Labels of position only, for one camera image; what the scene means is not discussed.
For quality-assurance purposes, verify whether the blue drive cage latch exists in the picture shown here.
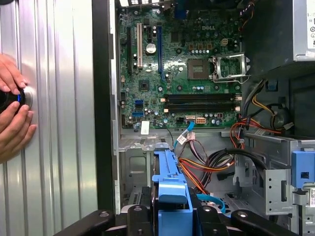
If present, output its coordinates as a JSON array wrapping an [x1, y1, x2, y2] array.
[[291, 150, 315, 189]]

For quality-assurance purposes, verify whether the grey optical drive cage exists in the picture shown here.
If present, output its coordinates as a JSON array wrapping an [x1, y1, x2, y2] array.
[[264, 137, 315, 236]]

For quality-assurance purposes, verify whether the metal socket cover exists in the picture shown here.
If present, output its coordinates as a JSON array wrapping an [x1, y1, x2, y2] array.
[[211, 53, 247, 82]]

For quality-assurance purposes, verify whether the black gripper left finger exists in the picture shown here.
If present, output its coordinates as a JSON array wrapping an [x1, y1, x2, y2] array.
[[53, 205, 155, 236]]

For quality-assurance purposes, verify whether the CPU socket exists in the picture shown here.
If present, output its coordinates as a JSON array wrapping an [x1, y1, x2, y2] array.
[[187, 58, 210, 80]]

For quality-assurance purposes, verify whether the white expansion slot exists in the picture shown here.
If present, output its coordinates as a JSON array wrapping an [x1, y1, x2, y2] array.
[[136, 22, 144, 69]]

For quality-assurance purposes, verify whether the grey disk bay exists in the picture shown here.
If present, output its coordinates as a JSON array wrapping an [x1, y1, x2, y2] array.
[[118, 134, 266, 222]]

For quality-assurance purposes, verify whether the black expansion slot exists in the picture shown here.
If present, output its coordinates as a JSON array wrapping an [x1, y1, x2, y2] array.
[[126, 26, 133, 76]]

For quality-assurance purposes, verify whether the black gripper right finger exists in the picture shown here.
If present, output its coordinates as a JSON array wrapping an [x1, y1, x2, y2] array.
[[195, 206, 300, 236]]

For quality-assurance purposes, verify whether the thick black cable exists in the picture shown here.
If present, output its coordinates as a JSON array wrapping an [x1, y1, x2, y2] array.
[[208, 148, 292, 173]]

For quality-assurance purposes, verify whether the yellow mainboard power wire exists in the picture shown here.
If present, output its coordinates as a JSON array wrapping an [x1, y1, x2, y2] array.
[[252, 94, 278, 118]]

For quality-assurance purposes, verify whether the person's left hand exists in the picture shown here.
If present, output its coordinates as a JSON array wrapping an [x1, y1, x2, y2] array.
[[0, 53, 28, 95]]

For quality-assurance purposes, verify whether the light blue SATA wire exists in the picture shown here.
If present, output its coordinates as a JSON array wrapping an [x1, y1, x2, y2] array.
[[173, 121, 226, 218]]

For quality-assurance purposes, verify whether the green motherboard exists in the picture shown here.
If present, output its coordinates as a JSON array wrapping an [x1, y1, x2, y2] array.
[[117, 0, 244, 130]]

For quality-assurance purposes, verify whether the person's right hand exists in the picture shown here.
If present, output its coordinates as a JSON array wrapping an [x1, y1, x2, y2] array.
[[0, 101, 38, 164]]

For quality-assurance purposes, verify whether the round black tool blue ring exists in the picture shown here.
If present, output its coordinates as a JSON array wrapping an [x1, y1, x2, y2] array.
[[0, 88, 34, 116]]

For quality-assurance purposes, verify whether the blue expansion slot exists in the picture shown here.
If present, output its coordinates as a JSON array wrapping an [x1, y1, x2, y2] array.
[[157, 24, 164, 76]]

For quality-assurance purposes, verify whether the orange red power wire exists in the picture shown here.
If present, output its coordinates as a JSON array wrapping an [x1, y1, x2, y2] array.
[[178, 117, 283, 196]]

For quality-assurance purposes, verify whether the grey power supply unit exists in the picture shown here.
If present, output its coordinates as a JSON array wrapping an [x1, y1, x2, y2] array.
[[242, 0, 315, 74]]

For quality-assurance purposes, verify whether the black round case speaker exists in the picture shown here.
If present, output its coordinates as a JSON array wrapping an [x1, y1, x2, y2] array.
[[268, 103, 294, 131]]

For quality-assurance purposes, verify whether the black RAM slot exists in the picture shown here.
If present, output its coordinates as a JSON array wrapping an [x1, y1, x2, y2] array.
[[163, 103, 239, 109], [163, 93, 239, 98], [163, 107, 239, 113], [163, 97, 239, 102]]

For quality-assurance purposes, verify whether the wire locking lever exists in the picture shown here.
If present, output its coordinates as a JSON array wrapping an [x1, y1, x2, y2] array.
[[213, 74, 251, 84]]

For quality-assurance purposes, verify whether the black open PC case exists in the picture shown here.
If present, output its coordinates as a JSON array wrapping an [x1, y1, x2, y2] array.
[[91, 0, 315, 236]]

